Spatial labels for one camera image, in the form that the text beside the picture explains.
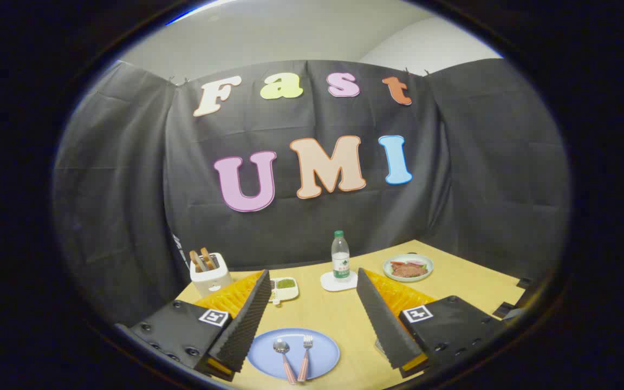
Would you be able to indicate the black table clamp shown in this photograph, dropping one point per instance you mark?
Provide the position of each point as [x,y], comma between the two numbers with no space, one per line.
[525,283]
[505,310]

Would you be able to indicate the clear plastic water bottle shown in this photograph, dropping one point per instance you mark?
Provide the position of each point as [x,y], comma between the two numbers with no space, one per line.
[340,260]

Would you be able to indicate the white divided bean dish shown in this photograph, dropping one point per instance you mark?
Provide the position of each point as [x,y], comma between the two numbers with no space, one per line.
[286,290]

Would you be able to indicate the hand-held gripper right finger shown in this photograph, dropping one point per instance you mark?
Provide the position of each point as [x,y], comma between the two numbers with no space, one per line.
[385,325]

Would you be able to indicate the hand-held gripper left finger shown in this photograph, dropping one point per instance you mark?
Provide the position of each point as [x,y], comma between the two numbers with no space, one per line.
[244,330]

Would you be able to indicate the toast bread slice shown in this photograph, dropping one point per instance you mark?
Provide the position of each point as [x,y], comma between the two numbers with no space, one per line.
[197,261]
[208,258]

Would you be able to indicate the blue round plate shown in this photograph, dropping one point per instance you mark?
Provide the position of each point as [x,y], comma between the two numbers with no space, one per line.
[323,352]

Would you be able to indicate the white toaster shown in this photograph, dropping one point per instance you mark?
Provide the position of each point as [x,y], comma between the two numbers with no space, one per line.
[212,281]

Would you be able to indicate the white square coaster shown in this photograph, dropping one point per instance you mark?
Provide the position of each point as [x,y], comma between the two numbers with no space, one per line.
[331,284]

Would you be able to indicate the green plate with food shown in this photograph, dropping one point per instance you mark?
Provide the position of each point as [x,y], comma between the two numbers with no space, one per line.
[407,269]

